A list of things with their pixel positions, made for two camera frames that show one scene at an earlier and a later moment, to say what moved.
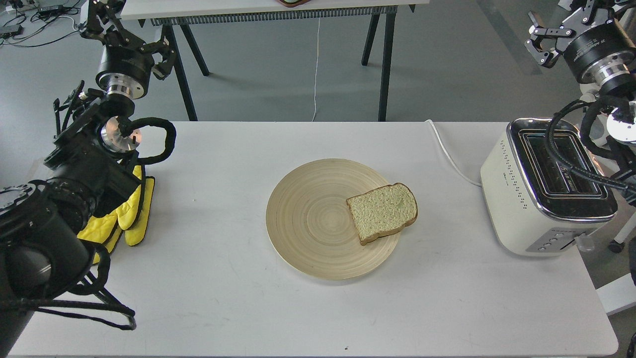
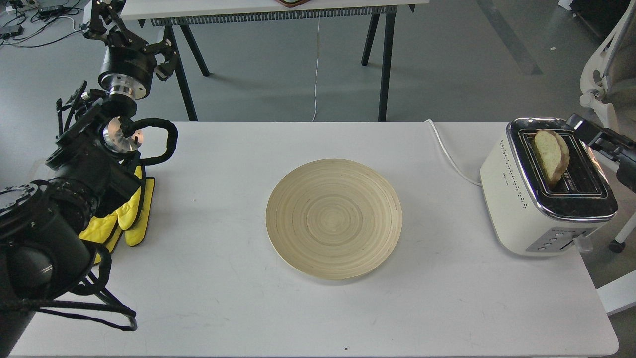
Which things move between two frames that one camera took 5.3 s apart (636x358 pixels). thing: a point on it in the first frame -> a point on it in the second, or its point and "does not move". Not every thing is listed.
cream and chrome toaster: x=534 y=208 does not move
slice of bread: x=382 y=211 -> x=552 y=155
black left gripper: x=125 y=69 does not move
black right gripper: x=604 y=54 -> x=611 y=143
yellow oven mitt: x=130 y=215 does not move
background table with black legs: x=180 y=17 does not move
